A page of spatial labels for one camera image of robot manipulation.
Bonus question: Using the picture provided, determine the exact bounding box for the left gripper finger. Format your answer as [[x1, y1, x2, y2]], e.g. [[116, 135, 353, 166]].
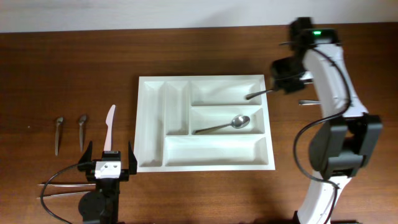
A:
[[128, 141, 137, 175], [78, 141, 93, 164]]

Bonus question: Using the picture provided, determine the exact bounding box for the metal spoon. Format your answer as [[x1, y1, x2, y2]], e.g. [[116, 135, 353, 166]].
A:
[[193, 115, 251, 134], [245, 89, 274, 100]]

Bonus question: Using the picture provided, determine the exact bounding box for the metal spoon bottom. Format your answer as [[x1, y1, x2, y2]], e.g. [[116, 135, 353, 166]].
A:
[[193, 115, 251, 134]]

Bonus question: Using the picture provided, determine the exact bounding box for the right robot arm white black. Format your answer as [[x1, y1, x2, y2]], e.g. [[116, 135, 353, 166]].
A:
[[271, 17, 382, 223]]

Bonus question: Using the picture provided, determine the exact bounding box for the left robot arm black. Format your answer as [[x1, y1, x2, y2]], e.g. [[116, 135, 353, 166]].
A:
[[78, 142, 137, 223]]

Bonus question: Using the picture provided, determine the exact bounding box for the pink plastic knife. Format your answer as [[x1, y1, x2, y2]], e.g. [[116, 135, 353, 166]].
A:
[[103, 105, 116, 151]]

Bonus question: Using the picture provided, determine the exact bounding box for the small metal teaspoon right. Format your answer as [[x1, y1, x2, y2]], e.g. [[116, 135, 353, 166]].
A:
[[78, 114, 87, 152]]

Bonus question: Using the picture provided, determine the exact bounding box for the small metal teaspoon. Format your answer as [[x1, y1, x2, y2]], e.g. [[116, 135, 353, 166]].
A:
[[78, 114, 87, 152], [55, 116, 64, 156]]

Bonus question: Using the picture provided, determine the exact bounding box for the small metal teaspoon left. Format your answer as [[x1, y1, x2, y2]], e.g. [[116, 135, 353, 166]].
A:
[[55, 116, 64, 156]]

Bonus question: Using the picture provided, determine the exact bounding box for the white plastic cutlery tray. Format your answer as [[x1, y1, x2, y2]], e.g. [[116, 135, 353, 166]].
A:
[[134, 75, 275, 172]]

